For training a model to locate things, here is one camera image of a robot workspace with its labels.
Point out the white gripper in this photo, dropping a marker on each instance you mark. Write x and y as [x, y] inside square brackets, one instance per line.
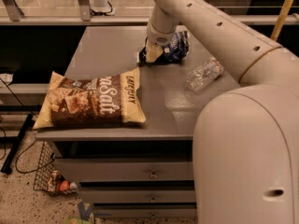
[159, 38]

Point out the blue chip bag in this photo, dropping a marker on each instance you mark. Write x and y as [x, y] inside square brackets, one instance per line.
[174, 52]

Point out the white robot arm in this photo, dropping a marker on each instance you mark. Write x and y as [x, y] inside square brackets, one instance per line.
[245, 150]

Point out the brown chip bag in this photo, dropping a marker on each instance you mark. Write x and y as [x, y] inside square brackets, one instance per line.
[111, 99]

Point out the clear plastic water bottle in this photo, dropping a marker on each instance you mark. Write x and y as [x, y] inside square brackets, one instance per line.
[203, 74]

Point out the grey drawer cabinet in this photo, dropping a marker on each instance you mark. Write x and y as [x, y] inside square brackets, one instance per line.
[123, 133]

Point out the top grey drawer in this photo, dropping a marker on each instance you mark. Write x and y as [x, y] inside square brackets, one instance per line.
[125, 169]

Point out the grey drawer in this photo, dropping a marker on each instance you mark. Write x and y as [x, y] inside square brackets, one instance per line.
[125, 169]
[137, 195]
[132, 211]

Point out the middle grey drawer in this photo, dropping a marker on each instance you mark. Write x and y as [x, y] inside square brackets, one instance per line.
[137, 195]

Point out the snack items in basket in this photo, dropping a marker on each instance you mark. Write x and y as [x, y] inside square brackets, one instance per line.
[58, 185]

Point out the bottom grey drawer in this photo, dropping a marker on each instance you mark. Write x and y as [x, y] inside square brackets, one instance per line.
[132, 211]

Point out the green item on floor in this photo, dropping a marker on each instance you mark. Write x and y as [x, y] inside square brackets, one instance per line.
[74, 220]

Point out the black metal stand leg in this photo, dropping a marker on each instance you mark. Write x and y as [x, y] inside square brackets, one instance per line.
[16, 142]

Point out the metal railing frame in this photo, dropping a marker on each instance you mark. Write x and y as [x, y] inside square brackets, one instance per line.
[74, 12]

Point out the black wire basket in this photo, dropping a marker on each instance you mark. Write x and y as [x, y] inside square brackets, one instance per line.
[44, 167]

